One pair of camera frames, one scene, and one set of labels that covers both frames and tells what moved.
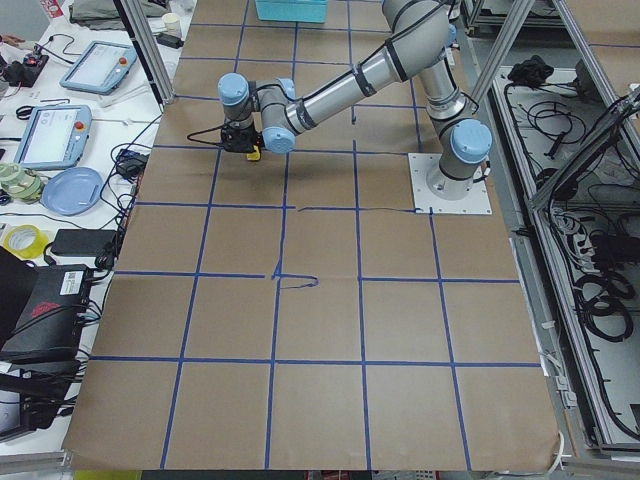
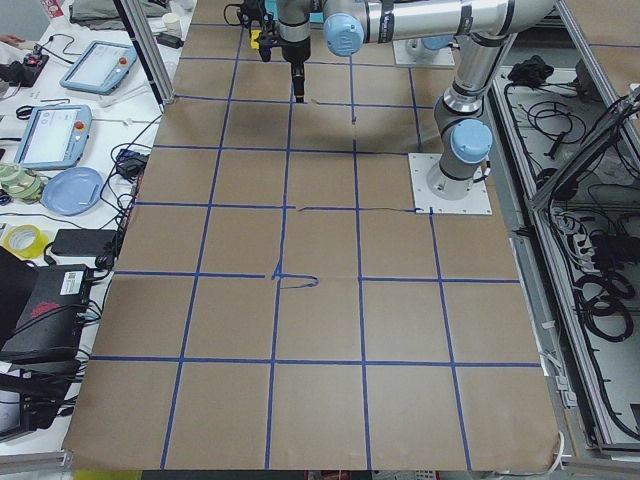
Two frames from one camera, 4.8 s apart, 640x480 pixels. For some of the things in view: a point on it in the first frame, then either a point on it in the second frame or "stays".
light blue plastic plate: (72, 191) stays
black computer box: (48, 329) stays
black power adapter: (83, 242) stays
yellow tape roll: (25, 241) stays
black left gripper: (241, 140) → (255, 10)
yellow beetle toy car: (254, 156) → (255, 36)
